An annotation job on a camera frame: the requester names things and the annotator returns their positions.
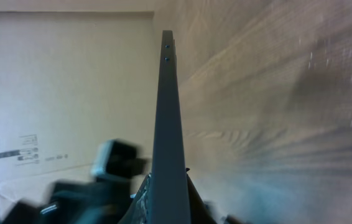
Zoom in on brown cardboard backdrop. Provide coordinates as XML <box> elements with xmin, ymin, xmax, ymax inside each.
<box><xmin>0</xmin><ymin>1</ymin><xmax>159</xmax><ymax>217</ymax></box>

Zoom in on blue Galaxy smartphone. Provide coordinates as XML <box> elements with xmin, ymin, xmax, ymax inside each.
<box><xmin>148</xmin><ymin>30</ymin><xmax>191</xmax><ymax>224</ymax></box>

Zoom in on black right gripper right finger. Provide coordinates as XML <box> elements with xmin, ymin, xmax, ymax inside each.
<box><xmin>186</xmin><ymin>168</ymin><xmax>216</xmax><ymax>224</ymax></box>

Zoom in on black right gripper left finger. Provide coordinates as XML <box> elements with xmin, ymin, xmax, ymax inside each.
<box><xmin>118</xmin><ymin>174</ymin><xmax>151</xmax><ymax>224</ymax></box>

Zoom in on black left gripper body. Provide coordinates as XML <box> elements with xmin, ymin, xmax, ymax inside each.
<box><xmin>2</xmin><ymin>180</ymin><xmax>132</xmax><ymax>224</ymax></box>

